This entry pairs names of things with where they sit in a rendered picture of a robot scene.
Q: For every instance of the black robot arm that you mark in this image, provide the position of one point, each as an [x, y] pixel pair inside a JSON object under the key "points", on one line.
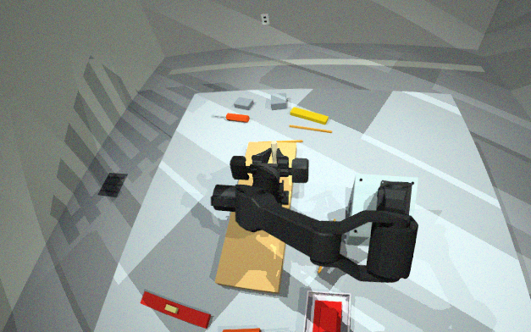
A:
{"points": [[393, 230]]}

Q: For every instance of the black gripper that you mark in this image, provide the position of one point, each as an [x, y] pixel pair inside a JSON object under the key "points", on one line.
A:
{"points": [[262, 171]]}

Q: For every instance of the tan rectangular floor panel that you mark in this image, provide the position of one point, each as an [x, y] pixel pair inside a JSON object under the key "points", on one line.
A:
{"points": [[254, 261]]}

